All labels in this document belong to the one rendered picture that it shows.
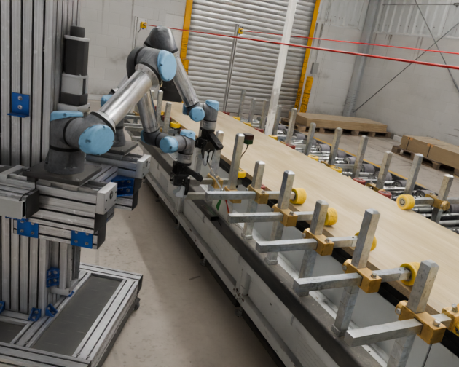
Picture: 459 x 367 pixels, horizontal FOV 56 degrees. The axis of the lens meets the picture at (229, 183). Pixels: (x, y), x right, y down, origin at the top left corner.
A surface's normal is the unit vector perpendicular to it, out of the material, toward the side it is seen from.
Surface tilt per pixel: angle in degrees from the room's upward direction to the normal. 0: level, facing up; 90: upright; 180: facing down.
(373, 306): 90
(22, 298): 90
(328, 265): 90
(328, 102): 90
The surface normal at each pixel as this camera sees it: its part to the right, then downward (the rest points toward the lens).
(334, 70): 0.40, 0.34
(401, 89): -0.90, -0.01
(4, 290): -0.11, 0.29
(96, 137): 0.74, 0.39
